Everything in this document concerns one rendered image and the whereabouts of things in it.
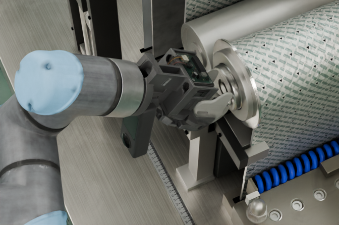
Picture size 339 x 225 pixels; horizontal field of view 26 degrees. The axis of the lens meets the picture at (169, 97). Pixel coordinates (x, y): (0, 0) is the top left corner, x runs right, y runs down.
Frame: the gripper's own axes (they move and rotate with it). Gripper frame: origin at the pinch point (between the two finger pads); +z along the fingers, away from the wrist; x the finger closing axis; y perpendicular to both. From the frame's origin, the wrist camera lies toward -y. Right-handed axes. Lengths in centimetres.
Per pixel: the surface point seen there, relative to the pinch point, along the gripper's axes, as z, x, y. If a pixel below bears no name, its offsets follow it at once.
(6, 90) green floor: 63, 102, -110
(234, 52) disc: -1.2, 3.3, 8.3
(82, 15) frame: 6.1, 39.4, -19.3
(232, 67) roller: -1.0, 1.9, 6.6
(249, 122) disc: 5.4, -3.2, 0.3
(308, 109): 14.9, -4.3, 5.3
